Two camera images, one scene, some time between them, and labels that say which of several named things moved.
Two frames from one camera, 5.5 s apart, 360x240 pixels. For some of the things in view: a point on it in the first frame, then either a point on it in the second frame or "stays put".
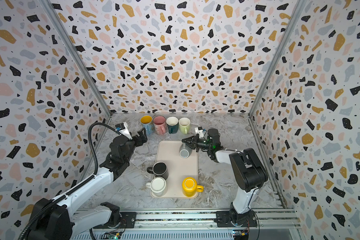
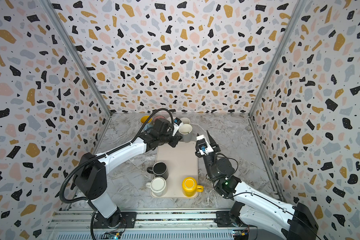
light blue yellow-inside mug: (146, 121) stays put
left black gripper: (142, 139) to (176, 139)
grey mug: (185, 151) to (185, 131)
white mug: (157, 186) stays put
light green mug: (184, 123) stays put
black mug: (159, 169) stays put
